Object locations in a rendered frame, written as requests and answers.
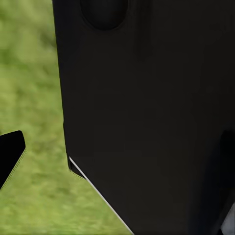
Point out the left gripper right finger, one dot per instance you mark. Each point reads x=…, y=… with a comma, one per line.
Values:
x=227, y=146

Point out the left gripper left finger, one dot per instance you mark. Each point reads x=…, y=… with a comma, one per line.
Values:
x=12, y=145

